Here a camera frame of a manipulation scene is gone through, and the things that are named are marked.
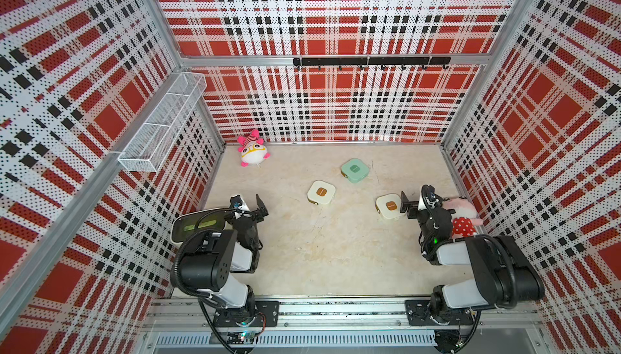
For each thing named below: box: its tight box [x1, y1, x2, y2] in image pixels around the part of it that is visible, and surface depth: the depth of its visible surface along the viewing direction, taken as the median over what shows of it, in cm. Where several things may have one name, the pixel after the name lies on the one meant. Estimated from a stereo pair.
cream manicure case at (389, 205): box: [375, 193, 402, 220], surface depth 98 cm
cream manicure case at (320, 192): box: [306, 180, 337, 206], surface depth 103 cm
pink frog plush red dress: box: [442, 197, 484, 238], surface depth 90 cm
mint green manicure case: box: [340, 157, 370, 184], surface depth 110 cm
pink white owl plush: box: [236, 129, 271, 168], surface depth 113 cm
